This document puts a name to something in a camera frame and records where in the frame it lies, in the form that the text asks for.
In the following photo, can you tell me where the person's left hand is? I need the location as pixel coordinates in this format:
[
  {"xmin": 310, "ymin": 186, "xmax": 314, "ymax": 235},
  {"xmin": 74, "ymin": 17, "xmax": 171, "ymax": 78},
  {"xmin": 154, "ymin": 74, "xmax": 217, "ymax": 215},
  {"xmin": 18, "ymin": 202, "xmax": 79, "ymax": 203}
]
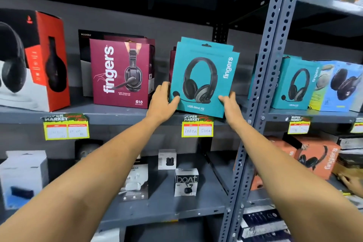
[{"xmin": 146, "ymin": 81, "xmax": 181, "ymax": 125}]

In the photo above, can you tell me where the orange headset box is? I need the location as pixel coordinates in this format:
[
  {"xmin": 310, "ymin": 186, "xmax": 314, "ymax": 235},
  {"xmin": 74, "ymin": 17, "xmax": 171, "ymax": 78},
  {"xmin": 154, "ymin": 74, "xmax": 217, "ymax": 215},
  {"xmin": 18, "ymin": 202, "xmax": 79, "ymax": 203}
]
[
  {"xmin": 233, "ymin": 136, "xmax": 299, "ymax": 191},
  {"xmin": 294, "ymin": 136, "xmax": 341, "ymax": 180}
]

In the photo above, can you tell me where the person's left forearm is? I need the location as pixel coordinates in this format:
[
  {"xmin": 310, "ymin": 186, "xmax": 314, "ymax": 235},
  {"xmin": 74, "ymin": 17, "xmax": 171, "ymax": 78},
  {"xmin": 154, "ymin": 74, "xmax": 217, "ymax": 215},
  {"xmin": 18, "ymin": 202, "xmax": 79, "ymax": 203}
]
[{"xmin": 0, "ymin": 116, "xmax": 163, "ymax": 242}]

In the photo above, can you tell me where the yellow price tag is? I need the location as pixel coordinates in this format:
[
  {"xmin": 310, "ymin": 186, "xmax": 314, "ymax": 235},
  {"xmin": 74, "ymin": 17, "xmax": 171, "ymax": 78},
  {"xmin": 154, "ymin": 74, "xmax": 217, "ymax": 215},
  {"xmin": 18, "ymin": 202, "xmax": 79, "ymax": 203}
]
[
  {"xmin": 287, "ymin": 116, "xmax": 312, "ymax": 135},
  {"xmin": 181, "ymin": 114, "xmax": 214, "ymax": 138},
  {"xmin": 350, "ymin": 118, "xmax": 363, "ymax": 134},
  {"xmin": 42, "ymin": 113, "xmax": 90, "ymax": 141}
]

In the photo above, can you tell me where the dark product box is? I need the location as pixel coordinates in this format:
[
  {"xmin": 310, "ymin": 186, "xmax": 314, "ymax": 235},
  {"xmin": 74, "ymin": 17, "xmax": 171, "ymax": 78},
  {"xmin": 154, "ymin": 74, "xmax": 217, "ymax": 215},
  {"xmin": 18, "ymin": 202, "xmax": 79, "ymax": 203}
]
[{"xmin": 74, "ymin": 139, "xmax": 104, "ymax": 161}]

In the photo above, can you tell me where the white speaker box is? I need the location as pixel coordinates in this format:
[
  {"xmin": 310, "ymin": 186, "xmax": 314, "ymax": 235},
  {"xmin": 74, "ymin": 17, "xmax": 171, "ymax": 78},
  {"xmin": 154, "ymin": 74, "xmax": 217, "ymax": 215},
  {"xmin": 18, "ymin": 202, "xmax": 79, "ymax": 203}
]
[{"xmin": 0, "ymin": 150, "xmax": 49, "ymax": 211}]

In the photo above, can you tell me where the person's right hand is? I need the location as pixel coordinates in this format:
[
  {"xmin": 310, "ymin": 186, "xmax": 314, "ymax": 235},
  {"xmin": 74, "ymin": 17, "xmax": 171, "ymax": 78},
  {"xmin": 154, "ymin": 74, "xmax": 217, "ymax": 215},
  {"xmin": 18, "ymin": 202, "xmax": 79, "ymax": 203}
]
[{"xmin": 218, "ymin": 92, "xmax": 250, "ymax": 132}]

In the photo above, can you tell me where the maroon headset box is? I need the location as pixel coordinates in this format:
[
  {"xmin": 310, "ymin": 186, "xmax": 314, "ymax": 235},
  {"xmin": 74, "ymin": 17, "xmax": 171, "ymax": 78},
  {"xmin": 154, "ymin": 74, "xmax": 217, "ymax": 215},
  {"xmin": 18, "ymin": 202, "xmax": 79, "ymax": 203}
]
[
  {"xmin": 169, "ymin": 47, "xmax": 177, "ymax": 83},
  {"xmin": 103, "ymin": 34, "xmax": 156, "ymax": 47},
  {"xmin": 89, "ymin": 39, "xmax": 155, "ymax": 109}
]

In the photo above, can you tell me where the red black white headphone box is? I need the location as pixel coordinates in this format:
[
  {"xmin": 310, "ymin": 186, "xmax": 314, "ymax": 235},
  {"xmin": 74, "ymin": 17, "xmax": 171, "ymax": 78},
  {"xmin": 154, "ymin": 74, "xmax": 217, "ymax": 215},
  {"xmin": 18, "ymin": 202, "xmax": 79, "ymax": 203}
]
[{"xmin": 0, "ymin": 9, "xmax": 71, "ymax": 112}]

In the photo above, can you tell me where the grey metal shelf rack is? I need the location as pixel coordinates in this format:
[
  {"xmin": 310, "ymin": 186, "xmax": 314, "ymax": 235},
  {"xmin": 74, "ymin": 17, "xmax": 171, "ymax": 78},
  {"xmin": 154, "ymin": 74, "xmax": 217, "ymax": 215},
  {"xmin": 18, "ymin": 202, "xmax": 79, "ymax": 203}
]
[
  {"xmin": 0, "ymin": 0, "xmax": 287, "ymax": 242},
  {"xmin": 224, "ymin": 0, "xmax": 363, "ymax": 242}
]

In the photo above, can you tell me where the person's right forearm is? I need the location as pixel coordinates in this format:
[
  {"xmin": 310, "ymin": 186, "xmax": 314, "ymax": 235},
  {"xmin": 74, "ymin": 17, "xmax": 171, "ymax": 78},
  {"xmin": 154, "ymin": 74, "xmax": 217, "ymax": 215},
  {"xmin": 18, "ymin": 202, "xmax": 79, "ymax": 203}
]
[{"xmin": 236, "ymin": 119, "xmax": 363, "ymax": 242}]

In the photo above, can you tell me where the white black earbuds box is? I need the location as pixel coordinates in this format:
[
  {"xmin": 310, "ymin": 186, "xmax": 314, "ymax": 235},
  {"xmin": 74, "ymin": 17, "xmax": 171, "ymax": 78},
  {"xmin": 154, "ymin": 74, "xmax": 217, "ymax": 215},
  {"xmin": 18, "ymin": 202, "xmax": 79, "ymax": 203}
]
[{"xmin": 174, "ymin": 168, "xmax": 199, "ymax": 197}]

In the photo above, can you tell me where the white green headphone box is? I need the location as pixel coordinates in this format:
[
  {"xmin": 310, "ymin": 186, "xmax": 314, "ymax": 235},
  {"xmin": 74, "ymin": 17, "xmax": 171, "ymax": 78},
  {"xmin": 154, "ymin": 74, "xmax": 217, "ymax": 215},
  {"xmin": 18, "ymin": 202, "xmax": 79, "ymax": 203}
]
[{"xmin": 308, "ymin": 64, "xmax": 336, "ymax": 111}]

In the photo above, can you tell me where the stack of dark blue boxes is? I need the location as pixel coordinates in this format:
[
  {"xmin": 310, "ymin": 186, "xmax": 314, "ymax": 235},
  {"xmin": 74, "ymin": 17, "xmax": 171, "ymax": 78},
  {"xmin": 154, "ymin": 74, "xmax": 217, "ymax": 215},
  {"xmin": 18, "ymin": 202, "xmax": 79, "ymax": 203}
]
[{"xmin": 239, "ymin": 207, "xmax": 294, "ymax": 242}]

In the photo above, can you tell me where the small white earbuds box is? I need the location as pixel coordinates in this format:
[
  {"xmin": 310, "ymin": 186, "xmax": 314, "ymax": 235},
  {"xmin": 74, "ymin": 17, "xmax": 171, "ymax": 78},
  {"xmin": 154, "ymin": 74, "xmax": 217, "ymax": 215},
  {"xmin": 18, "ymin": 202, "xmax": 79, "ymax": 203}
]
[{"xmin": 158, "ymin": 149, "xmax": 177, "ymax": 170}]

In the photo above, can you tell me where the teal headset box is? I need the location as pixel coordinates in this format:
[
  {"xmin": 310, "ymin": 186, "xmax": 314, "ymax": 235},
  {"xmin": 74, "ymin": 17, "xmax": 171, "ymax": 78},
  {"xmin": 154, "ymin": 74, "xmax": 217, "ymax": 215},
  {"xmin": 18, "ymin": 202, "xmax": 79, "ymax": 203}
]
[
  {"xmin": 180, "ymin": 36, "xmax": 235, "ymax": 52},
  {"xmin": 170, "ymin": 41, "xmax": 240, "ymax": 119},
  {"xmin": 247, "ymin": 54, "xmax": 303, "ymax": 101},
  {"xmin": 271, "ymin": 57, "xmax": 323, "ymax": 111}
]

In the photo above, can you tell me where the blue headphone box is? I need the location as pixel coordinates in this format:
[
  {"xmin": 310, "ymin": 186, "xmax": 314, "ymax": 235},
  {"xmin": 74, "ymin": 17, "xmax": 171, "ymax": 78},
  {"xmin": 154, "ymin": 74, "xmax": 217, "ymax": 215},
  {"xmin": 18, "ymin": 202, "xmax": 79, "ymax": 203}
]
[{"xmin": 320, "ymin": 60, "xmax": 363, "ymax": 112}]

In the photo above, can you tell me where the stack of assorted boxes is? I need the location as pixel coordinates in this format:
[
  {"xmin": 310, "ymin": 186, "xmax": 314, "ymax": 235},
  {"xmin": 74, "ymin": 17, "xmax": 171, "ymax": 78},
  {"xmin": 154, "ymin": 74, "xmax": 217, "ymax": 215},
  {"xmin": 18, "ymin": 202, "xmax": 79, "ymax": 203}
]
[{"xmin": 331, "ymin": 133, "xmax": 363, "ymax": 178}]

